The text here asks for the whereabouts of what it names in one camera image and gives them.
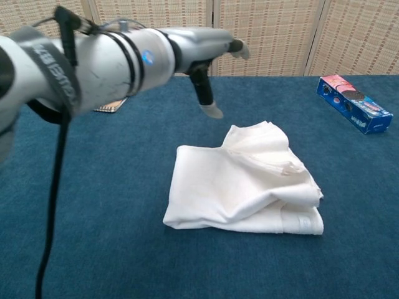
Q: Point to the blue cookie box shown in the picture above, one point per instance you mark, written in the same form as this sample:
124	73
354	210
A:
358	109

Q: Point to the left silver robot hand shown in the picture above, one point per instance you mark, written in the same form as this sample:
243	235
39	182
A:
199	43

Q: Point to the woven bamboo folding screen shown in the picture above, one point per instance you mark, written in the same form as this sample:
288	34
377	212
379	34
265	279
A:
280	37

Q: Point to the white t-shirt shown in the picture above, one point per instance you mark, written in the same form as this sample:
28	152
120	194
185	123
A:
237	187

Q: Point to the tan spiral notebook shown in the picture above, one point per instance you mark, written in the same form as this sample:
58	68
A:
112	106

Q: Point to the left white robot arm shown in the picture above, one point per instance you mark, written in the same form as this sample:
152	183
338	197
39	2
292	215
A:
103	68

